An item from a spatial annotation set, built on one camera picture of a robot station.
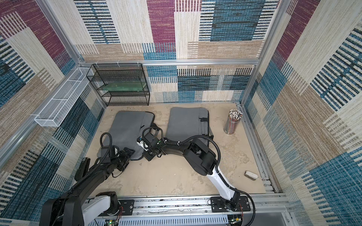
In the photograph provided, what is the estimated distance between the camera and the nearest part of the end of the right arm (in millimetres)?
714

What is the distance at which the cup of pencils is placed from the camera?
0.91 metres

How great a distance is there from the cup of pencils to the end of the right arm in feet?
1.55
